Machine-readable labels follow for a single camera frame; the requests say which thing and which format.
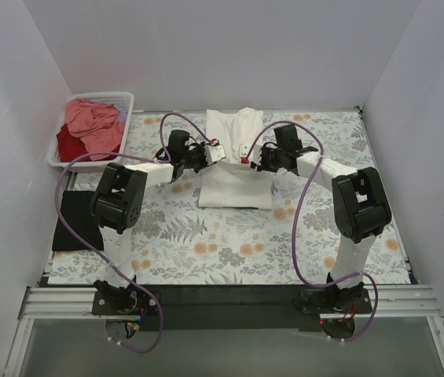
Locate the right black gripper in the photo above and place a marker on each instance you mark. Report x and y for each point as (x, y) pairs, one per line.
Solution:
(266, 158)

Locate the white t shirt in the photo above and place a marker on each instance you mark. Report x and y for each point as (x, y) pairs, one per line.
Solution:
(230, 183)

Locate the folded black t shirt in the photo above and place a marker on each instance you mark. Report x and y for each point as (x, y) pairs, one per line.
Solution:
(75, 207)

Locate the aluminium frame rail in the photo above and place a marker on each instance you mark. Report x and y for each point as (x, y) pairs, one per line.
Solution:
(394, 300)

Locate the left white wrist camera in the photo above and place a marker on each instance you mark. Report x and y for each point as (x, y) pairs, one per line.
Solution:
(214, 152)

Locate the white plastic laundry basket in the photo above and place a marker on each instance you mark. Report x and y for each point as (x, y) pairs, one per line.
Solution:
(93, 161)

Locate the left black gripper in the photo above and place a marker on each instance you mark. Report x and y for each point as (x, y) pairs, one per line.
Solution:
(199, 158)

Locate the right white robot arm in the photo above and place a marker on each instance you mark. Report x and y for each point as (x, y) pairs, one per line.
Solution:
(361, 208)

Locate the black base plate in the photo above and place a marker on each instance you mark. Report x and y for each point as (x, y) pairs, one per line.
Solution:
(226, 307)

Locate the pink t shirt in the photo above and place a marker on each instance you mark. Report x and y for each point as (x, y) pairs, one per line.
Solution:
(97, 125)

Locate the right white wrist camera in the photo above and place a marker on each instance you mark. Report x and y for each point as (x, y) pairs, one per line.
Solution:
(249, 154)

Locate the floral patterned table mat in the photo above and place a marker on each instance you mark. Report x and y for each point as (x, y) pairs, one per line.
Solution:
(177, 242)

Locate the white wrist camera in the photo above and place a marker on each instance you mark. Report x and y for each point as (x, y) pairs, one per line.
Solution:
(214, 152)
(249, 154)

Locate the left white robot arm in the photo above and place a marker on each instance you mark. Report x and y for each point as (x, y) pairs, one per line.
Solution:
(118, 198)

